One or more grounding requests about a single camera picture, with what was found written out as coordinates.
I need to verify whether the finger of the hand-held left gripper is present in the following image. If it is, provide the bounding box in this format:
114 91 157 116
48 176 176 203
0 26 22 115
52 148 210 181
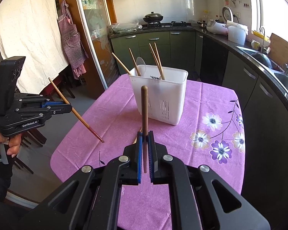
40 99 71 108
47 105 73 117

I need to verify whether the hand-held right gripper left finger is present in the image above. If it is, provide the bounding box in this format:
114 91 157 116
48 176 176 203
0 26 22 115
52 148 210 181
22 131 144 230

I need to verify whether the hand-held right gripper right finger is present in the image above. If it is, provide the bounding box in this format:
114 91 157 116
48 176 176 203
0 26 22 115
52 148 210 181
147 131 271 230

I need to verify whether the dark brown chopstick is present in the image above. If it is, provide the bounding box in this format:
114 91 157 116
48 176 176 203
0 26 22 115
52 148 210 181
141 86 149 173

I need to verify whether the white plastic utensil holder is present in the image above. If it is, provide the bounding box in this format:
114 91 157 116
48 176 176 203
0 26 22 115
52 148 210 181
128 64 189 126

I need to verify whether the clear plastic spoon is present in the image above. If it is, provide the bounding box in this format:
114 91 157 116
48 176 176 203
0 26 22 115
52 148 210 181
136 57 148 76

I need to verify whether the wooden chopsticks group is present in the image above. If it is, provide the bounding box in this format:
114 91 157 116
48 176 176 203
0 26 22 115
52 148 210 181
149 43 164 80

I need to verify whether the person's left hand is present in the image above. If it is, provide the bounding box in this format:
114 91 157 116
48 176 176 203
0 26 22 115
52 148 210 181
0 130 22 159

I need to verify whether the dark wooden chair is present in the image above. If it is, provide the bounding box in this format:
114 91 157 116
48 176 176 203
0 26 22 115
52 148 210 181
14 124 48 174

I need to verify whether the purple floral tablecloth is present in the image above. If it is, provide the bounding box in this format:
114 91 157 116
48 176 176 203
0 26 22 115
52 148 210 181
50 73 246 230

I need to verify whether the checkered apron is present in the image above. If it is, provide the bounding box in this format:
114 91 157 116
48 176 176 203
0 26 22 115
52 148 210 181
57 0 89 79

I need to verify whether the white hanging cloth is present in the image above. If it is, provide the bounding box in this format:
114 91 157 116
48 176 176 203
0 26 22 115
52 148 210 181
0 0 70 92

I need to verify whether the plastic bag of vegetables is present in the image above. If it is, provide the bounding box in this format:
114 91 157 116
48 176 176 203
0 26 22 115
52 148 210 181
110 21 143 34

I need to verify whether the black wok with lid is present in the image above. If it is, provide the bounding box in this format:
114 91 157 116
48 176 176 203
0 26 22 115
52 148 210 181
142 11 164 25

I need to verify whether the gas stove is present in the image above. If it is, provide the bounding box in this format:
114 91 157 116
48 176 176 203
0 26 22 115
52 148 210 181
142 21 194 29

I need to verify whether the dark stone countertop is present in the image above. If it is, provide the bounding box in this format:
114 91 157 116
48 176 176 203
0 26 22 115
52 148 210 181
109 24 288 123

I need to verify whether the white rice cooker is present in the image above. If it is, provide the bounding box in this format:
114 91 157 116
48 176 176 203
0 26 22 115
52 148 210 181
206 19 228 35

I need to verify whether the dark pot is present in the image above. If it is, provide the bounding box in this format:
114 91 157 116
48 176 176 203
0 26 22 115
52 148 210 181
251 52 276 68

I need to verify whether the white plastic bucket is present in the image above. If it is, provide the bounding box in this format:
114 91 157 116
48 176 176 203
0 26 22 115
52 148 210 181
227 20 249 46

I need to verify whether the stainless steel sink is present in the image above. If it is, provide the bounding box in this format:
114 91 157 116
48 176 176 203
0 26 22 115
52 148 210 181
235 45 288 94

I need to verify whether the small chrome faucet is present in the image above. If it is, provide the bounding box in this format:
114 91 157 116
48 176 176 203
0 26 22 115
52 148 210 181
258 26 267 53

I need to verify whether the silver round lid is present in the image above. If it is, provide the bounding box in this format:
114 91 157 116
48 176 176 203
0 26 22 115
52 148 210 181
221 6 233 23

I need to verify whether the yellow tray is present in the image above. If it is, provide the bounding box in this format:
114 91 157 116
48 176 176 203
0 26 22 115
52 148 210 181
251 30 271 41

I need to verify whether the wooden cutting board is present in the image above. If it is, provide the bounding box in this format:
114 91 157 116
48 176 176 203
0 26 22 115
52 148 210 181
268 33 288 64

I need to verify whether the window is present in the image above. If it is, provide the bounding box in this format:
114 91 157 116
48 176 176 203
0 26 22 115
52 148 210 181
247 0 288 37

